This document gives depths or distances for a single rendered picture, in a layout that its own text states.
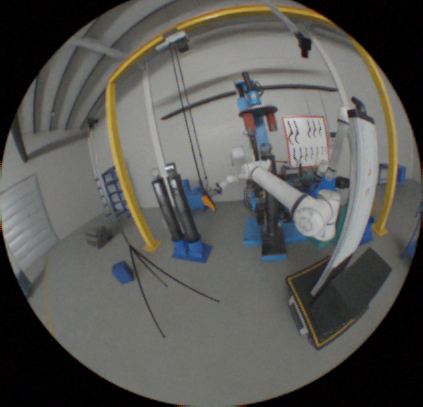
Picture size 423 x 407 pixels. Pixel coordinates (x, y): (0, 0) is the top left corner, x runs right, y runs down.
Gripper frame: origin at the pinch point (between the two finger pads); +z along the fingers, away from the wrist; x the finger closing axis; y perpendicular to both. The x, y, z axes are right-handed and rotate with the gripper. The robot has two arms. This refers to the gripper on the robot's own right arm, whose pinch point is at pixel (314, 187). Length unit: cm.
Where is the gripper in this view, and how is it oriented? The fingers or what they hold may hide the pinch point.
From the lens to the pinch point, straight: 156.1
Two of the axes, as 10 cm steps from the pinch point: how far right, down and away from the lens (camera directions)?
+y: 1.9, 6.4, -7.5
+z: 0.3, 7.6, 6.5
